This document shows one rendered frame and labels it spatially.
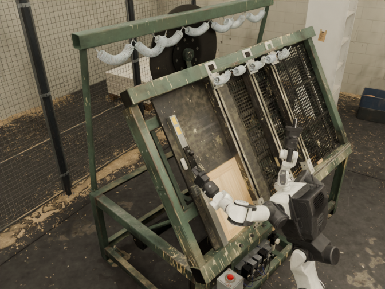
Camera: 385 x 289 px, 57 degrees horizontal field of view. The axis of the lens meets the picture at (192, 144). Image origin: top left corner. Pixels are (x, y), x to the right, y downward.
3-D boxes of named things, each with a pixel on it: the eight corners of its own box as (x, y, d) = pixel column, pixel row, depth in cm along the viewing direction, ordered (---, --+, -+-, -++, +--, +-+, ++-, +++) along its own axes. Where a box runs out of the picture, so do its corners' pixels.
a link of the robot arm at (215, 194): (203, 195, 214) (215, 210, 210) (216, 183, 215) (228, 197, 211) (205, 198, 225) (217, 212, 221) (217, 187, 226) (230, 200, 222)
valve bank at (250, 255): (246, 297, 246) (248, 273, 234) (230, 285, 255) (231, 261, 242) (285, 256, 277) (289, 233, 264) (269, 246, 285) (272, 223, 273)
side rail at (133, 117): (189, 266, 234) (199, 268, 226) (121, 110, 221) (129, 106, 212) (195, 261, 238) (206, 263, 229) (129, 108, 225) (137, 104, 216)
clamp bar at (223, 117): (254, 217, 270) (280, 217, 251) (195, 68, 255) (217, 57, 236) (262, 210, 276) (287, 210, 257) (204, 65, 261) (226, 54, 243)
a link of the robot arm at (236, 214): (217, 213, 206) (227, 223, 187) (221, 195, 205) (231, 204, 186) (234, 215, 208) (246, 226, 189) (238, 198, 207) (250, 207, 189)
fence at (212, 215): (220, 246, 245) (224, 246, 242) (166, 118, 233) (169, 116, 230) (224, 242, 248) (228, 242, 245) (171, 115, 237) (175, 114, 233)
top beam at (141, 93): (125, 109, 216) (133, 105, 208) (118, 93, 215) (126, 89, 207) (307, 39, 352) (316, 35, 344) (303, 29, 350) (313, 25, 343)
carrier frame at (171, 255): (204, 354, 269) (204, 280, 228) (101, 256, 353) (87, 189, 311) (335, 211, 404) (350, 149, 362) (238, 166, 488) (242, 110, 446)
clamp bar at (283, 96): (303, 175, 314) (327, 173, 295) (254, 47, 300) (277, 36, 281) (309, 171, 320) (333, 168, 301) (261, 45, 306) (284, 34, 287)
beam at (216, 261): (196, 282, 236) (206, 285, 227) (189, 266, 234) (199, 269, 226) (342, 153, 371) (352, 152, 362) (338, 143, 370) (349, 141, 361)
